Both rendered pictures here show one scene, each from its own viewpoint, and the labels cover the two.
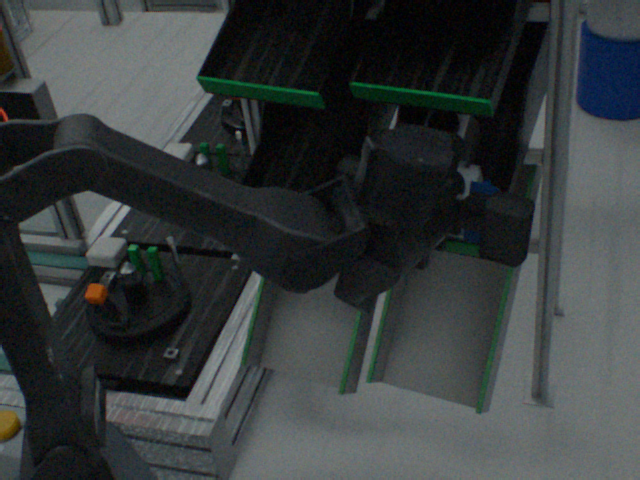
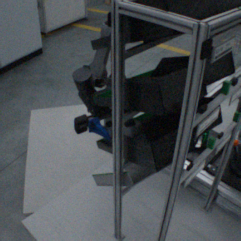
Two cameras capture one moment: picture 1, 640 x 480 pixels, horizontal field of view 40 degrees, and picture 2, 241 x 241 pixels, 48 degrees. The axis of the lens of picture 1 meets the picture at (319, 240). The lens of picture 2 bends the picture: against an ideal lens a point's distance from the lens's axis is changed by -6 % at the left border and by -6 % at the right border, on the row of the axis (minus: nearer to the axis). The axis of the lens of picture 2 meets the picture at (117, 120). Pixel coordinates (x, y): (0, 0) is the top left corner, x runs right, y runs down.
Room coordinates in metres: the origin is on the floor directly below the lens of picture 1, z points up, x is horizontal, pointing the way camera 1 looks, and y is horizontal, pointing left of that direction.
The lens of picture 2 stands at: (0.95, -0.72, 1.79)
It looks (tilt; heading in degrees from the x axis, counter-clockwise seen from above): 38 degrees down; 113
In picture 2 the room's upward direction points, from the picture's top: straight up
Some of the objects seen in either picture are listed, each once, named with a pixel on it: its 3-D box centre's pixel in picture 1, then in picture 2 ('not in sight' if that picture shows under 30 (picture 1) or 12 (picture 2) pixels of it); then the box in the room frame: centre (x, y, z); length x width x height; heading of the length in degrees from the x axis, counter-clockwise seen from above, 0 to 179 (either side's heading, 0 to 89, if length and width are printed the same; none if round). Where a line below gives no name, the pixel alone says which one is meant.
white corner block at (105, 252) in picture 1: (109, 256); not in sight; (1.04, 0.31, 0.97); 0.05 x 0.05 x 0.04; 69
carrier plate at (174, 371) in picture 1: (142, 313); (194, 141); (0.91, 0.25, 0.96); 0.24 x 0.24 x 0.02; 69
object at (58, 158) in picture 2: not in sight; (120, 144); (0.56, 0.22, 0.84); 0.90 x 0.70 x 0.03; 33
